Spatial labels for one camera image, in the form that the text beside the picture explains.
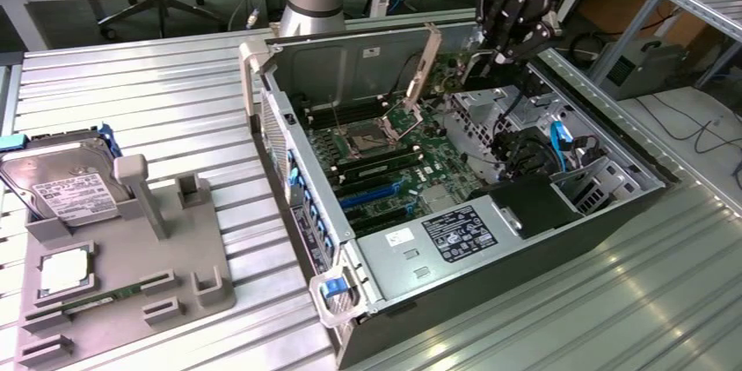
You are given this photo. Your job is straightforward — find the graphics card with metal bracket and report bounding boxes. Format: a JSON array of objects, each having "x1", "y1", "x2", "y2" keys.
[{"x1": 407, "y1": 22, "x2": 533, "y2": 105}]

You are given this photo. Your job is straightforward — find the silver disk bay cage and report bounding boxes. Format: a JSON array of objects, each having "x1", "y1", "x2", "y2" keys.
[{"x1": 449, "y1": 88, "x2": 526, "y2": 159}]

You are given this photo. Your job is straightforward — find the grey box appliance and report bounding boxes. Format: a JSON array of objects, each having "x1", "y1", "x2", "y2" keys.
[{"x1": 590, "y1": 40, "x2": 691, "y2": 101}]

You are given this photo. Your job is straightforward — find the metal socket cover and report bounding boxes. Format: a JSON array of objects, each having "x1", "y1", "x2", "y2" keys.
[{"x1": 379, "y1": 99, "x2": 430, "y2": 140}]

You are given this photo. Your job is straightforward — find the green motherboard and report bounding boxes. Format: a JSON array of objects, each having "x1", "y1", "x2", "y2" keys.
[{"x1": 298, "y1": 92, "x2": 499, "y2": 237}]

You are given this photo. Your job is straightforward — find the thin locking lever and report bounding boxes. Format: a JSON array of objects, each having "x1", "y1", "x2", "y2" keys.
[{"x1": 328, "y1": 93, "x2": 344, "y2": 137}]

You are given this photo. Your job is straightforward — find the CPU socket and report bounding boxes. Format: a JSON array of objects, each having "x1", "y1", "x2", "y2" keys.
[{"x1": 344, "y1": 125, "x2": 395, "y2": 157}]

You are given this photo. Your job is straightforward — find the black plastic shroud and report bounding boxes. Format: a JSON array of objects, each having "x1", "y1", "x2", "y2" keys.
[{"x1": 469, "y1": 175, "x2": 587, "y2": 240}]

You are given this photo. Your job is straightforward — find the silver chipset heat sink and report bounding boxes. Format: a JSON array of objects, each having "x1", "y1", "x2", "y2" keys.
[{"x1": 419, "y1": 186, "x2": 459, "y2": 211}]

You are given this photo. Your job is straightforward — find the open black PC case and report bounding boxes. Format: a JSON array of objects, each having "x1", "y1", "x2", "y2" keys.
[{"x1": 238, "y1": 14, "x2": 683, "y2": 370}]

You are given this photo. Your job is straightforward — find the grey power supply unit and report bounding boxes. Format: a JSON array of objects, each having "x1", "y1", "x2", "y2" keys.
[{"x1": 352, "y1": 195, "x2": 526, "y2": 302}]

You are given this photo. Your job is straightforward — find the blue disk caddy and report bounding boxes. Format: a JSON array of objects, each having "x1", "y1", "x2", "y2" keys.
[{"x1": 0, "y1": 123, "x2": 124, "y2": 163}]

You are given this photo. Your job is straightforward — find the silver hard disk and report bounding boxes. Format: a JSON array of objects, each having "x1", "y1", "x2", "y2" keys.
[{"x1": 0, "y1": 138, "x2": 132, "y2": 228}]

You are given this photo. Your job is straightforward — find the grey parts rack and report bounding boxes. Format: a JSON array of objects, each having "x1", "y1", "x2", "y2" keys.
[{"x1": 15, "y1": 153, "x2": 238, "y2": 368}]

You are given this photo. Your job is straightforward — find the green RAM stick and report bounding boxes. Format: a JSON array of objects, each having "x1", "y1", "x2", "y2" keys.
[{"x1": 26, "y1": 282, "x2": 146, "y2": 318}]

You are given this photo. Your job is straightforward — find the silver CPU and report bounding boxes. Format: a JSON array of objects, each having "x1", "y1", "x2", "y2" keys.
[{"x1": 39, "y1": 251, "x2": 94, "y2": 292}]

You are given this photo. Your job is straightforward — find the black coiled cable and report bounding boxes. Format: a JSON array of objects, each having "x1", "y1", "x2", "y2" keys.
[{"x1": 570, "y1": 31, "x2": 610, "y2": 63}]

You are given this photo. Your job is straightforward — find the thin black wire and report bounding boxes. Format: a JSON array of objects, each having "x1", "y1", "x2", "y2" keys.
[{"x1": 387, "y1": 53, "x2": 425, "y2": 98}]

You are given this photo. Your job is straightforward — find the blue disk wire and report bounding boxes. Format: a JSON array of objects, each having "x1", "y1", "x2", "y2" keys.
[{"x1": 547, "y1": 121, "x2": 575, "y2": 172}]

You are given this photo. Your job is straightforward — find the black wire bundle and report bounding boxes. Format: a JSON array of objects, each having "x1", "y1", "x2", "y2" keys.
[{"x1": 491, "y1": 127, "x2": 553, "y2": 181}]

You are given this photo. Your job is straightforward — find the aluminium slat frame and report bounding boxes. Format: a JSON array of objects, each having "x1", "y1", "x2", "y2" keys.
[{"x1": 602, "y1": 0, "x2": 742, "y2": 89}]

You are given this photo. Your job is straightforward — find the black cable on table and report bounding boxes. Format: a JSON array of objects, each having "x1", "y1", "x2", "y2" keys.
[{"x1": 634, "y1": 92, "x2": 742, "y2": 155}]

